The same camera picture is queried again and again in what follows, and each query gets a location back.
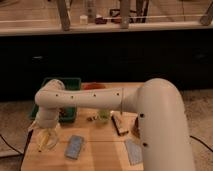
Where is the yellow banana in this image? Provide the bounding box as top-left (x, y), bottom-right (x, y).
top-left (36, 130), bottom-right (50, 152)

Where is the white paper cup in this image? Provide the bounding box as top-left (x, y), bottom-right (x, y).
top-left (34, 126), bottom-right (58, 152)

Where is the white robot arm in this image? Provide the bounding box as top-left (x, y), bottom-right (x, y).
top-left (35, 78), bottom-right (195, 171)

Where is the small green cup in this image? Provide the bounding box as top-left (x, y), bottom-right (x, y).
top-left (97, 110), bottom-right (110, 124)

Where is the orange plastic bowl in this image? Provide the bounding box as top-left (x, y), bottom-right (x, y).
top-left (83, 83), bottom-right (106, 90)

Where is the black brown rectangular block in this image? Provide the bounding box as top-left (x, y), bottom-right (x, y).
top-left (112, 114), bottom-right (129, 136)

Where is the green plastic tray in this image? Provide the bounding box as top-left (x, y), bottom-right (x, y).
top-left (29, 77), bottom-right (81, 123)

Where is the dark brown bowl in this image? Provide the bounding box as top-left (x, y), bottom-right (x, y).
top-left (132, 117), bottom-right (140, 138)

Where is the blue sponge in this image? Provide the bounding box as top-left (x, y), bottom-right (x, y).
top-left (65, 135), bottom-right (84, 160)

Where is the grey folded cloth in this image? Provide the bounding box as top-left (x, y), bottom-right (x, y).
top-left (124, 139), bottom-right (142, 165)

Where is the black cable right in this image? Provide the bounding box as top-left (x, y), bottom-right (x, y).
top-left (190, 135), bottom-right (213, 154)

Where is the black cable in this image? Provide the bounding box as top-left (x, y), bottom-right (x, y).
top-left (0, 134), bottom-right (25, 156)
top-left (190, 135), bottom-right (213, 154)

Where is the black cable left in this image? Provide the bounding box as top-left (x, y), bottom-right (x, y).
top-left (0, 134), bottom-right (25, 156)

